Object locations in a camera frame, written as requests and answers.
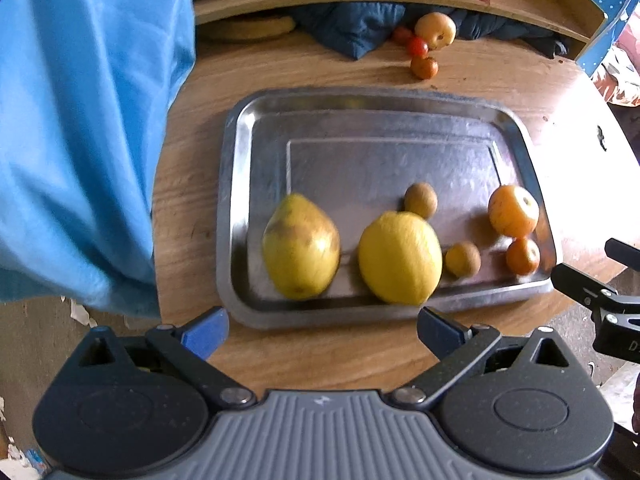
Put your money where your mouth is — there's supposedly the small brown longan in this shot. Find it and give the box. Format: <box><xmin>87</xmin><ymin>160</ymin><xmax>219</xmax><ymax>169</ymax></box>
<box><xmin>445</xmin><ymin>240</ymin><xmax>482</xmax><ymax>278</ymax></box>

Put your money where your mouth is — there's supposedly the yellow lemon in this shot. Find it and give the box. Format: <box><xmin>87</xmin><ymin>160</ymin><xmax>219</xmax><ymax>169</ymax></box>
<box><xmin>357</xmin><ymin>211</ymin><xmax>442</xmax><ymax>306</ymax></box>

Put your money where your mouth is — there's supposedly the yellow apple front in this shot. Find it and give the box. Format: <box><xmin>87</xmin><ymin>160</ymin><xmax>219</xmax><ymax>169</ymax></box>
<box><xmin>488</xmin><ymin>184</ymin><xmax>540</xmax><ymax>238</ymax></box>

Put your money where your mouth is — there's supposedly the yellow apple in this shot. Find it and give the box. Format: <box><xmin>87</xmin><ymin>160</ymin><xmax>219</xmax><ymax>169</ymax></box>
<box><xmin>414</xmin><ymin>12</ymin><xmax>457</xmax><ymax>50</ymax></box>
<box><xmin>488</xmin><ymin>184</ymin><xmax>540</xmax><ymax>238</ymax></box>

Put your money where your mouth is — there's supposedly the yellow pear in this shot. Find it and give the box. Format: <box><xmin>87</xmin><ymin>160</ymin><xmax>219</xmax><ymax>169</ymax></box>
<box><xmin>262</xmin><ymin>193</ymin><xmax>341</xmax><ymax>301</ymax></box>

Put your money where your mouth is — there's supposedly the small brown round fruit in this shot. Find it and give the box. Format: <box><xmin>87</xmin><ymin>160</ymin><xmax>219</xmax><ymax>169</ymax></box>
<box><xmin>404</xmin><ymin>182</ymin><xmax>438</xmax><ymax>220</ymax></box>

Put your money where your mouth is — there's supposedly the orange cherry tomato front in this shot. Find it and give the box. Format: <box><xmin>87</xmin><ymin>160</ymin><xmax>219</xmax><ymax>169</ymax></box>
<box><xmin>410</xmin><ymin>56</ymin><xmax>439</xmax><ymax>80</ymax></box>

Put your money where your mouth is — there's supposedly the red cherry tomato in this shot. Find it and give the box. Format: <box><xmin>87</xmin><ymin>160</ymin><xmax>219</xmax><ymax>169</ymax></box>
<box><xmin>406</xmin><ymin>36</ymin><xmax>428</xmax><ymax>58</ymax></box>
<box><xmin>392</xmin><ymin>26</ymin><xmax>413</xmax><ymax>47</ymax></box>

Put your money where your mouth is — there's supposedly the red cherry tomato back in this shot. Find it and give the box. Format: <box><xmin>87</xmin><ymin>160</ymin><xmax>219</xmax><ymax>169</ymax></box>
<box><xmin>392</xmin><ymin>26</ymin><xmax>413</xmax><ymax>47</ymax></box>

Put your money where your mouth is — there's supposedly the steel tray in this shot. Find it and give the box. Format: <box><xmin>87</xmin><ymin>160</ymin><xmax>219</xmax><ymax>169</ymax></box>
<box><xmin>216</xmin><ymin>87</ymin><xmax>561</xmax><ymax>330</ymax></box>

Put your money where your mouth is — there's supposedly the light blue cloth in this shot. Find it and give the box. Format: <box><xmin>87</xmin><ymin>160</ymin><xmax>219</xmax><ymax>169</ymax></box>
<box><xmin>1</xmin><ymin>0</ymin><xmax>195</xmax><ymax>318</ymax></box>

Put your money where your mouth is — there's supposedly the yellow apple back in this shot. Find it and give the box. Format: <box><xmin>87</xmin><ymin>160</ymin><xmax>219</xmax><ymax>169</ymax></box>
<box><xmin>414</xmin><ymin>12</ymin><xmax>457</xmax><ymax>50</ymax></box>

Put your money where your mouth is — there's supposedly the dark blue cloth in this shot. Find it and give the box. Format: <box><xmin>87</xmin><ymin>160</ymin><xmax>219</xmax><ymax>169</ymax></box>
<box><xmin>290</xmin><ymin>2</ymin><xmax>570</xmax><ymax>60</ymax></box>

